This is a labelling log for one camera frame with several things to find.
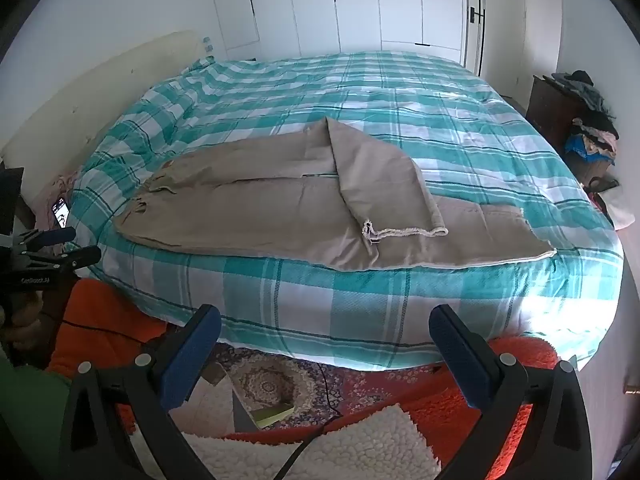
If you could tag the cream headboard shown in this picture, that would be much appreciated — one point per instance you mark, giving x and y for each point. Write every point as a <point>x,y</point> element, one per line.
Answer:
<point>90,90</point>

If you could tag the beige pants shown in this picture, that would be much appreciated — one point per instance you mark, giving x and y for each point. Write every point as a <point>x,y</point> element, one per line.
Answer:
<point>250,210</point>

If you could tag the pile of clothes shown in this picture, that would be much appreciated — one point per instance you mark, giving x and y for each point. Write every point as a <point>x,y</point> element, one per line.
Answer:
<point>592,130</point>

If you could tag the orange fleece garment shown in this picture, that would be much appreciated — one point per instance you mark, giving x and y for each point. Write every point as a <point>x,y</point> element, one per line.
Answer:
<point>440,410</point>

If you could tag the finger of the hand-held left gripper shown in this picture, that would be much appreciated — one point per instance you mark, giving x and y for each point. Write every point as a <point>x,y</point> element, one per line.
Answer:
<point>75,259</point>
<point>57,236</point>

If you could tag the person's left hand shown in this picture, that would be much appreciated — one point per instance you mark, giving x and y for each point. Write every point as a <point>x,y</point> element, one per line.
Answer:
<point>27,330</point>

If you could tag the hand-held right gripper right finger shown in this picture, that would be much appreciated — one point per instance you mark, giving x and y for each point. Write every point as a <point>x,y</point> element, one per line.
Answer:
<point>465,365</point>

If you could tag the green notepad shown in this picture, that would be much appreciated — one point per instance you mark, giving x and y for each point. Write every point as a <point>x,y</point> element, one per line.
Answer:
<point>272,415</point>

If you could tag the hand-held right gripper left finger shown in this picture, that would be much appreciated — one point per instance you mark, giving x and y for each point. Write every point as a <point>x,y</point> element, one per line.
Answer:
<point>185,365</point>

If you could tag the teal plaid blanket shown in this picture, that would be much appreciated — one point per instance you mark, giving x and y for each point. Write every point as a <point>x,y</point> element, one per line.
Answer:
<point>425,125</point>

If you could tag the dark wooden cabinet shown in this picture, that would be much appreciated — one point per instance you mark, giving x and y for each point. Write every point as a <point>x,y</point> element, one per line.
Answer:
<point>555,110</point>

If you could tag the white wardrobe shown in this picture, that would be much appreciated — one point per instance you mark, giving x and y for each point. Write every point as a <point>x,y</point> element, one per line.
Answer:
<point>350,5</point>

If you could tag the white bag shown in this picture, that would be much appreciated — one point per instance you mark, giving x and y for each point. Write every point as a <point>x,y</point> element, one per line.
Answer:
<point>617,212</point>

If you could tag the grey paper sheets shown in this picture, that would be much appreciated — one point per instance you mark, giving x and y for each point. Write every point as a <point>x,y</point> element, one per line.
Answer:
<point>215,405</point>

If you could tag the smartphone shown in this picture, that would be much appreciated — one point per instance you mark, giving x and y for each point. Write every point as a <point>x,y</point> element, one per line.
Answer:
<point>60,214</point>

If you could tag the pink cloth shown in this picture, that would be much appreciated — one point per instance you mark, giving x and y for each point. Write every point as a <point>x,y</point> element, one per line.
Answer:
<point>55,187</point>

